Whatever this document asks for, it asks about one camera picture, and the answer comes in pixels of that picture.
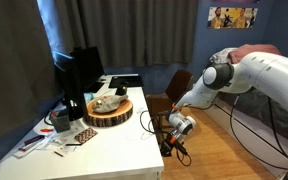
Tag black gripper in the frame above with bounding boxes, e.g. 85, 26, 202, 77
160, 130, 189, 158

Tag brown leather chair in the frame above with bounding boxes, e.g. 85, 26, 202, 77
146, 69, 194, 134

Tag round wood slice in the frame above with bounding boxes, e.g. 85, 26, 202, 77
83, 96, 134, 128

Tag black mouse with yellow dot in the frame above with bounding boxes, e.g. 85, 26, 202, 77
115, 85, 128, 97

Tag grey stone figure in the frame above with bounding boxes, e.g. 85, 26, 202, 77
92, 94, 130, 114

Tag black mouse pad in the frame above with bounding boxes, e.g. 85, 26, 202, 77
108, 75, 144, 89

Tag patterned brown case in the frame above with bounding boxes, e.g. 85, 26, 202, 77
74, 127, 99, 145

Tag pale green object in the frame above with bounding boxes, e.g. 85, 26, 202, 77
83, 92, 95, 103

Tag white pillow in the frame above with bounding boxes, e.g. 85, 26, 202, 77
209, 47, 238, 66

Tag grey desk organiser box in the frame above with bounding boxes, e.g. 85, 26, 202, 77
49, 108, 72, 133

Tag large black monitor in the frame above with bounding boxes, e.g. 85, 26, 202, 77
53, 54, 89, 122

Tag small black monitor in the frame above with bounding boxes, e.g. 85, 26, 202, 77
69, 45, 106, 94

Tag pink pillow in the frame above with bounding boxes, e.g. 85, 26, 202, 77
228, 43, 282, 65

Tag scattered white papers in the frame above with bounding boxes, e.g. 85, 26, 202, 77
13, 118, 82, 159

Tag grey pleated curtain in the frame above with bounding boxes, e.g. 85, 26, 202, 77
53, 0, 200, 68

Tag purple pen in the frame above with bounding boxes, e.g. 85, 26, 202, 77
23, 134, 46, 146

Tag basketball players poster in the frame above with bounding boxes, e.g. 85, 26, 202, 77
207, 6, 259, 30

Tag dark blackout curtain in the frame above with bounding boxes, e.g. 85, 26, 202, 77
0, 0, 63, 149

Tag white bed frame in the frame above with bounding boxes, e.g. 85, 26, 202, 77
203, 96, 288, 178

